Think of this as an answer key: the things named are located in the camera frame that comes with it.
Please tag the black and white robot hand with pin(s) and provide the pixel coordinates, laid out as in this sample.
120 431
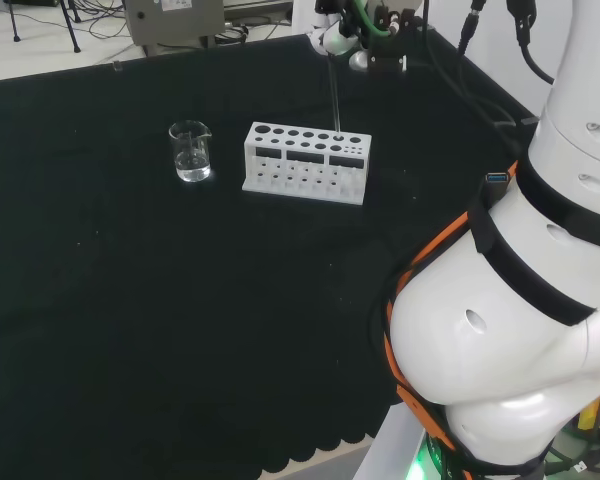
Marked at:
335 42

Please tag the clear glass rod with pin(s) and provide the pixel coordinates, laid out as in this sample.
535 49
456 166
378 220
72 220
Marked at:
334 95

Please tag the white test tube rack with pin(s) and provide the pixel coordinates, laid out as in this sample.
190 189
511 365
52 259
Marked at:
249 165

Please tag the grey equipment box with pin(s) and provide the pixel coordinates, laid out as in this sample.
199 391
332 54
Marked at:
175 25

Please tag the clear glass beaker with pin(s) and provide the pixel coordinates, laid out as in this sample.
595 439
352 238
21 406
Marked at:
190 172

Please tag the clear plastic cloth clip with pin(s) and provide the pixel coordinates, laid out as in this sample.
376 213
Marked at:
116 65

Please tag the thin black tripod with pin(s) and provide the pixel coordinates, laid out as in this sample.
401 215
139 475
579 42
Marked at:
70 30

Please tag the black bench cloth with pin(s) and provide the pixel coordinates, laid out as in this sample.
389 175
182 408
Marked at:
130 300

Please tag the yellow stop button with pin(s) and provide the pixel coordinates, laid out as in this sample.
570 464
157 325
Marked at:
592 417

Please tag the black wrist camera block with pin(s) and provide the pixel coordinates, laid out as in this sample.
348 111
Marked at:
385 62

